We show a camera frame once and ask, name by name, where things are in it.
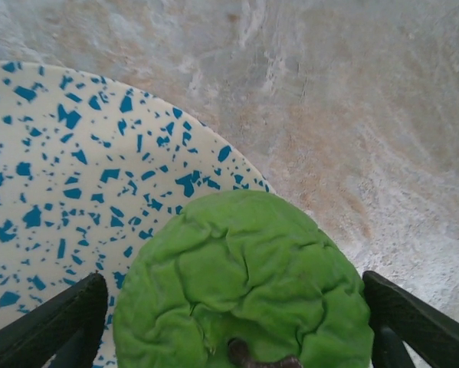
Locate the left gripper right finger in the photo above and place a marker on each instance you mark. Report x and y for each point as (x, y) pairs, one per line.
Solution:
(420, 329)

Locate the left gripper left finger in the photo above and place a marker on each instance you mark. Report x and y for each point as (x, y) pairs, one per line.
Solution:
(53, 329)

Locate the green apple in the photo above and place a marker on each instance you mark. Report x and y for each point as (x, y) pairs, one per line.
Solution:
(244, 276)

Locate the white blue speckled plate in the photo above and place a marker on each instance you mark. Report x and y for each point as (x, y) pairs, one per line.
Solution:
(60, 172)

